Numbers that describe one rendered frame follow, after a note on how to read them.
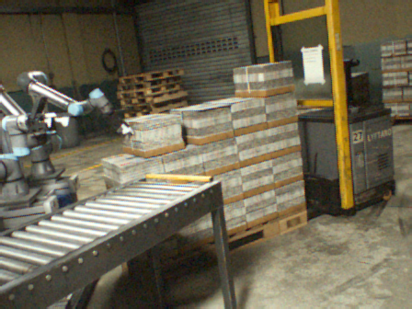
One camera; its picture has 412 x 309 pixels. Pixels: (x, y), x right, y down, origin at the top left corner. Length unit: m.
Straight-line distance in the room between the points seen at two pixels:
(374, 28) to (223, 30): 3.29
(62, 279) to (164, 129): 1.55
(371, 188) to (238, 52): 6.88
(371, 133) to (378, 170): 0.33
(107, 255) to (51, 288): 0.24
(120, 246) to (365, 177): 2.63
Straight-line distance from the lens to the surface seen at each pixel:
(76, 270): 1.64
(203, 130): 3.06
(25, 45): 10.36
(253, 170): 3.33
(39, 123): 2.14
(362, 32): 9.34
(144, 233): 1.83
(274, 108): 3.40
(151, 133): 2.89
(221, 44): 10.65
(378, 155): 4.04
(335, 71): 3.57
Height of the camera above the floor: 1.37
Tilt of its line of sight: 12 degrees down
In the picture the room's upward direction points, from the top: 8 degrees counter-clockwise
